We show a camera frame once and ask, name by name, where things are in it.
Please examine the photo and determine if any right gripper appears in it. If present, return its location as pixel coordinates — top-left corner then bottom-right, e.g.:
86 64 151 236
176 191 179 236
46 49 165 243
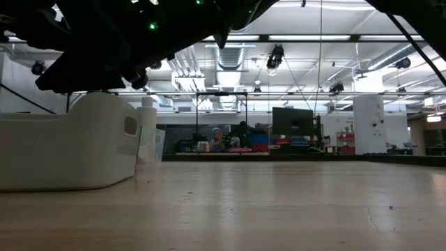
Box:
34 0 266 94

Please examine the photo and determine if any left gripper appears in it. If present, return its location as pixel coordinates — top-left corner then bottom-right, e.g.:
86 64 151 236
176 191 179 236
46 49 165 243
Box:
0 0 72 50

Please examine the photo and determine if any white paint bottle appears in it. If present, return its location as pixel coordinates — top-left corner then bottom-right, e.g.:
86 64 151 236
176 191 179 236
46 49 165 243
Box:
136 96 159 163

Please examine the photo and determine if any clear plastic bin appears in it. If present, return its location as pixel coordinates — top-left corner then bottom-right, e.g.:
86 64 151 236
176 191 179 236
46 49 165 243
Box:
137 125 167 165

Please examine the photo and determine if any light grey plastic bin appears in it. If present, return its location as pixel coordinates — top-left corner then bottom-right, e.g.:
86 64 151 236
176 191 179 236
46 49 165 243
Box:
0 91 142 192

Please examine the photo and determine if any person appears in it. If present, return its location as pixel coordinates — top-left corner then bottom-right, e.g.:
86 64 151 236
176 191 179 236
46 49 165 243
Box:
208 126 227 153

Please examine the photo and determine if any cluttered background worktable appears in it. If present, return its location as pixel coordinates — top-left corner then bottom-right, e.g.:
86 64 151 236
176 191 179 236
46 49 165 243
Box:
174 134 271 156

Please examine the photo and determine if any black monitor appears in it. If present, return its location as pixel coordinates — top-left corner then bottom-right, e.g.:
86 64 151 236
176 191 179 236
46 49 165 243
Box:
272 107 322 139

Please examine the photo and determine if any black overhead crossbar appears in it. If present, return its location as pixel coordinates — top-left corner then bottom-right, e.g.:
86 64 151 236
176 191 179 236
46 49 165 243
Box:
200 33 424 45

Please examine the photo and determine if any white pillar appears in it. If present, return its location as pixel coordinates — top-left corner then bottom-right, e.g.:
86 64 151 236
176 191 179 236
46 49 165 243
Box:
352 95 388 155

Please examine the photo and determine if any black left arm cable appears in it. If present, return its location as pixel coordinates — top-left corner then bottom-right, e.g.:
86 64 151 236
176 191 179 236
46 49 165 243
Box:
0 82 72 115

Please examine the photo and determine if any black background station frame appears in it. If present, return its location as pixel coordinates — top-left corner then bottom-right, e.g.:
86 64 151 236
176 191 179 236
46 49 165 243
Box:
71 90 446 154

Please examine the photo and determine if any black aluminium table frame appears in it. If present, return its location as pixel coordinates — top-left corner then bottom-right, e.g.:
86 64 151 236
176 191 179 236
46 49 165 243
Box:
162 153 446 168

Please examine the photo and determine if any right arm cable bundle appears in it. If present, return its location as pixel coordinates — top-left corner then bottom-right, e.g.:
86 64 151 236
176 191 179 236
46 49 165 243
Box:
385 13 446 87

